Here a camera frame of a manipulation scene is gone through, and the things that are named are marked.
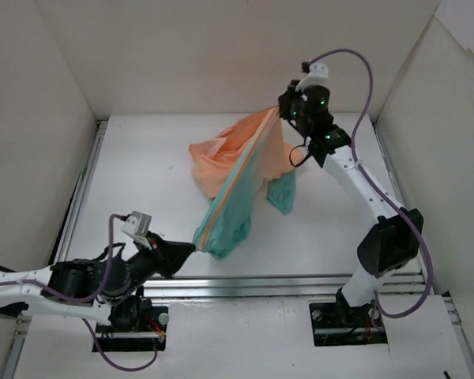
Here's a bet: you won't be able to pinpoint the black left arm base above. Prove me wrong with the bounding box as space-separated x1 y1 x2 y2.
95 300 170 352

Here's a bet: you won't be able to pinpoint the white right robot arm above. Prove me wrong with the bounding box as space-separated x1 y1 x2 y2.
278 80 423 325

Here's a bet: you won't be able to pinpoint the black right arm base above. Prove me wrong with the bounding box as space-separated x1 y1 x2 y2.
309 302 388 347

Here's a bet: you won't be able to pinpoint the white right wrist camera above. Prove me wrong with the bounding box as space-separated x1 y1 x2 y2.
296 61 329 91

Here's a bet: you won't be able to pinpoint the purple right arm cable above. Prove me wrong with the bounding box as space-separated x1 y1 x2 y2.
307 48 435 319

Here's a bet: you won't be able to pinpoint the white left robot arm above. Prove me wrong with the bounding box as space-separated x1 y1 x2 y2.
0 233 196 332

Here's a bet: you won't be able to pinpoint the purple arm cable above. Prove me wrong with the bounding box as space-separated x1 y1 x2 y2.
307 48 435 319
0 213 159 372

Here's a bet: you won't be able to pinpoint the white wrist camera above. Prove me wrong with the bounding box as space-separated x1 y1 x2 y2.
296 61 329 91
121 211 152 246

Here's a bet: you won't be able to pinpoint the aluminium table edge rail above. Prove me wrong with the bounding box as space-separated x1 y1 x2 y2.
141 274 431 301

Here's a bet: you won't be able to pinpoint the orange and teal jacket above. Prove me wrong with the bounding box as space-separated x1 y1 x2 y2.
188 107 305 259

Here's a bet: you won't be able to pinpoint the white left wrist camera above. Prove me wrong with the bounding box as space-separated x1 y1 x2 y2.
121 211 152 246

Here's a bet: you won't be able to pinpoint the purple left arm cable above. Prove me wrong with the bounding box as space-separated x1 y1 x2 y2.
0 213 159 372

